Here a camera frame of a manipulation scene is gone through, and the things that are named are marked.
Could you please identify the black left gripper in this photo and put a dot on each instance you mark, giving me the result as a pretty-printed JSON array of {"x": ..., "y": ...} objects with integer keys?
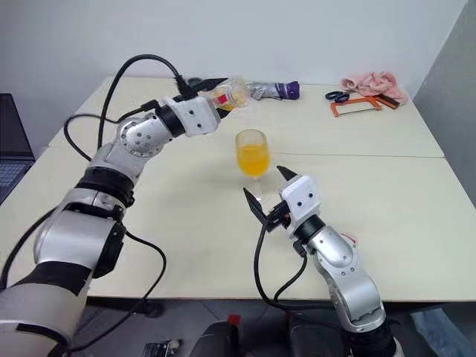
[{"x": 192, "y": 92}]

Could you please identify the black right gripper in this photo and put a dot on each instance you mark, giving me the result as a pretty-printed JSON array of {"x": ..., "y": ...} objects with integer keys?
[{"x": 277, "y": 219}]

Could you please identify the clear bottle with red tape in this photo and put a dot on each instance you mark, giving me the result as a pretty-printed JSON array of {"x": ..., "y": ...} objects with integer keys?
[{"x": 232, "y": 94}]

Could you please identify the clear wine glass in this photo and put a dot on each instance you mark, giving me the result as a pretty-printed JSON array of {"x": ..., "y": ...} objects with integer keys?
[{"x": 253, "y": 156}]

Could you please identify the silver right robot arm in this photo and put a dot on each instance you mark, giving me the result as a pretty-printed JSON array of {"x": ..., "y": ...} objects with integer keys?
[{"x": 342, "y": 267}]

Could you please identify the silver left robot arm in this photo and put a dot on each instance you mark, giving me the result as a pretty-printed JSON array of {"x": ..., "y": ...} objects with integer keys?
[{"x": 141, "y": 137}]

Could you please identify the grey and purple folded umbrella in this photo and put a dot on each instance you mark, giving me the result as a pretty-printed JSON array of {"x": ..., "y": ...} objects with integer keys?
[{"x": 275, "y": 89}]

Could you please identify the orange hacksaw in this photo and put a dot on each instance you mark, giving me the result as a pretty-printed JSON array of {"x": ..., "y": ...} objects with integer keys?
[{"x": 336, "y": 108}]

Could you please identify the black and orange block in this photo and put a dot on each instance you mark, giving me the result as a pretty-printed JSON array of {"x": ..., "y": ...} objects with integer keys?
[{"x": 388, "y": 100}]

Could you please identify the pink cloth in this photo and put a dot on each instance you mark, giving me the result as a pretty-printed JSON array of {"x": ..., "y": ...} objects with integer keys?
[{"x": 372, "y": 82}]

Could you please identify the black rounded shape red tab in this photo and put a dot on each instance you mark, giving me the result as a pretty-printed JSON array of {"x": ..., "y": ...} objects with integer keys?
[{"x": 219, "y": 340}]

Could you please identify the small dark device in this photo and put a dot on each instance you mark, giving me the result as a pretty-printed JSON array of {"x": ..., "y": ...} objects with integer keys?
[{"x": 161, "y": 349}]

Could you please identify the dark laptop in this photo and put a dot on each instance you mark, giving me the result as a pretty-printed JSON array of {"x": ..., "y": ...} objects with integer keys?
[{"x": 11, "y": 148}]

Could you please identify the seated person in blue jeans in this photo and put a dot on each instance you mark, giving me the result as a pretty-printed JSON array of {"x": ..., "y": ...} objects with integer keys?
[{"x": 446, "y": 334}]

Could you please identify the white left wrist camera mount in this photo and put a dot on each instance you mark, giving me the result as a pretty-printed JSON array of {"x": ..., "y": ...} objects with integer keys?
[{"x": 193, "y": 117}]

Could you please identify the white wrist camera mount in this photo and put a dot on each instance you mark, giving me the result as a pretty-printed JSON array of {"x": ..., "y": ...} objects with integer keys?
[
  {"x": 193, "y": 117},
  {"x": 301, "y": 201}
]

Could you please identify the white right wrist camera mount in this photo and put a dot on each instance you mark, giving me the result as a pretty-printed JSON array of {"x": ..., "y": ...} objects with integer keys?
[{"x": 301, "y": 201}]

